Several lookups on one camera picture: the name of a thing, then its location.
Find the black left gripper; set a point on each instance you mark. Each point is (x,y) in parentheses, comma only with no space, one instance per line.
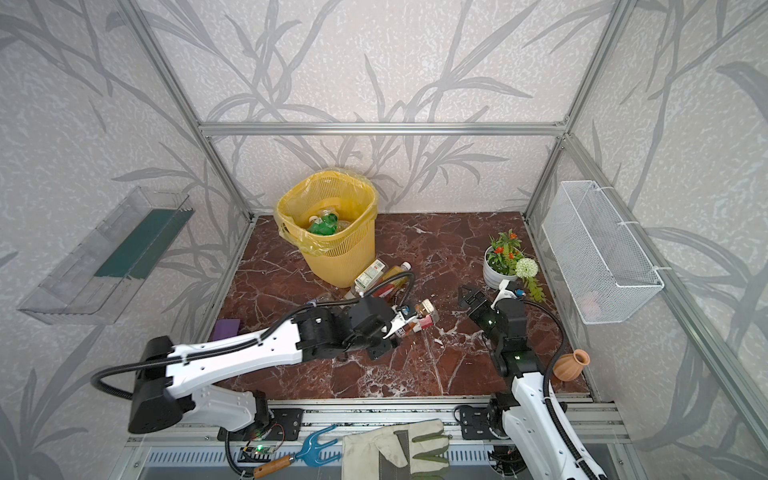
(389,327)

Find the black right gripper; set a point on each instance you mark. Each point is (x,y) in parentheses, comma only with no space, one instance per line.
(480,306)

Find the yellow liquid bottle red label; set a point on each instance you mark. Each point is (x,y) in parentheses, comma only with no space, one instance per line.
(391,288)

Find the green plastic bottle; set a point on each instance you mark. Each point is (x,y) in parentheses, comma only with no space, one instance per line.
(325,225)

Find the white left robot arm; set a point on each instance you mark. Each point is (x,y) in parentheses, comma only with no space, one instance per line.
(178,382)

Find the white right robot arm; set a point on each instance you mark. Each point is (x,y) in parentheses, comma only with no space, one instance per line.
(527,414)

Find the yellow ribbed plastic bin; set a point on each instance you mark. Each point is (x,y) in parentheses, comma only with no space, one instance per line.
(341,271)

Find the yellow bin liner bag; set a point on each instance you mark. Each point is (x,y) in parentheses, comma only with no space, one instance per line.
(353,198)

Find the white green label bottle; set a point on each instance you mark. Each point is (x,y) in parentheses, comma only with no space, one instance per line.
(366,279)

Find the potted plant red flowers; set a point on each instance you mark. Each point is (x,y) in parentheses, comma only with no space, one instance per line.
(505,259)

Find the small terracotta vase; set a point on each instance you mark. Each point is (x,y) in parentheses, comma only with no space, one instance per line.
(569,367)

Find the purple sponge block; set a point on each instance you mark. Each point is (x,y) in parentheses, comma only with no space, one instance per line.
(225,328)

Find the white green work glove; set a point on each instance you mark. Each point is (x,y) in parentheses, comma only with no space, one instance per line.
(403,451)

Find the blue garden hand fork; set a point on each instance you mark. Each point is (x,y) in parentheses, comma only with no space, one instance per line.
(311,453)

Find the green circuit board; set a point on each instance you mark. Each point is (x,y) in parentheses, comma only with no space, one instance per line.
(257,453)

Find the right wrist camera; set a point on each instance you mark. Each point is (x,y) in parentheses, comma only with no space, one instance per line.
(507,290)

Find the white wire mesh basket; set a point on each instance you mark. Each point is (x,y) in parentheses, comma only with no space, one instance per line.
(607,272)

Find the clear wall shelf green mat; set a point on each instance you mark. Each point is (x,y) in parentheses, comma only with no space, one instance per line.
(94,284)

